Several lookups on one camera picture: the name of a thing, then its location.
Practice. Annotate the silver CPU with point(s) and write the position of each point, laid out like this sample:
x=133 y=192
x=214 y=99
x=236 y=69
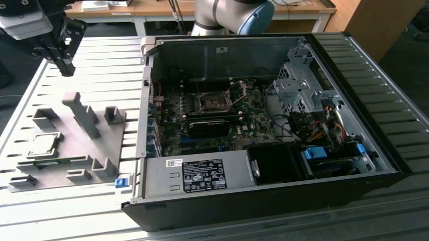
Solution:
x=43 y=144

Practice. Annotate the black chair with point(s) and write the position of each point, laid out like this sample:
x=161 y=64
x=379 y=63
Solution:
x=419 y=27

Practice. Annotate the grey parts rack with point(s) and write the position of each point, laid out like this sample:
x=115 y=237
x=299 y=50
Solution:
x=76 y=150

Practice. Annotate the white box dark label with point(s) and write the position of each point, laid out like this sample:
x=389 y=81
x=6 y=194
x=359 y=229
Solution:
x=119 y=3

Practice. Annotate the blue disk carrier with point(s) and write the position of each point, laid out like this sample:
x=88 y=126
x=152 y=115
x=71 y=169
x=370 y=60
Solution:
x=314 y=153

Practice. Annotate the black PC case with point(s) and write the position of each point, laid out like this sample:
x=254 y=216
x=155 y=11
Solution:
x=234 y=213

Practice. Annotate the green RAM stick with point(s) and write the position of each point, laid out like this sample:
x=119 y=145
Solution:
x=49 y=162

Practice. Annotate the blue case latch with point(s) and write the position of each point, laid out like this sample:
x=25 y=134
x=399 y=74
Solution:
x=120 y=182

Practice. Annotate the wooden cabinet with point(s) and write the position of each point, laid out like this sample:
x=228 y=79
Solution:
x=375 y=25

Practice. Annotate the wooden desk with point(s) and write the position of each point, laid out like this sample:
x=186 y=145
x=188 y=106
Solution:
x=151 y=8

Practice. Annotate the grey power supply unit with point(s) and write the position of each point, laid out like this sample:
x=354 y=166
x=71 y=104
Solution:
x=160 y=175

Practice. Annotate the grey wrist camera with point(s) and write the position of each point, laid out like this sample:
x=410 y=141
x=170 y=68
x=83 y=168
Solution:
x=23 y=25

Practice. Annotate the green motherboard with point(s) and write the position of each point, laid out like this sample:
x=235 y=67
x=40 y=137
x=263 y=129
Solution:
x=258 y=120

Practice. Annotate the black graphics card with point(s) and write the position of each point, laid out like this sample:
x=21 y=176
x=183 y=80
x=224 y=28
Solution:
x=207 y=129

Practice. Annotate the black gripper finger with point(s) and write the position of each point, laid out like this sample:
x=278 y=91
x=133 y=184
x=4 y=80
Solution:
x=79 y=27
x=43 y=47

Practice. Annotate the CPU socket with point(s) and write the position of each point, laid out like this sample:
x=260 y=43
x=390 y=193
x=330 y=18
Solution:
x=214 y=101

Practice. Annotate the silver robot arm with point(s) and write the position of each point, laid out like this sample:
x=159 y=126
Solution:
x=218 y=12

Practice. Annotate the metal drive cage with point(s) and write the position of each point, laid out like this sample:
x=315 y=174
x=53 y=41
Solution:
x=294 y=93

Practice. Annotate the blue plastic clip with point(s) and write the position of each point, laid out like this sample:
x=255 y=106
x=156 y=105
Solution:
x=359 y=149

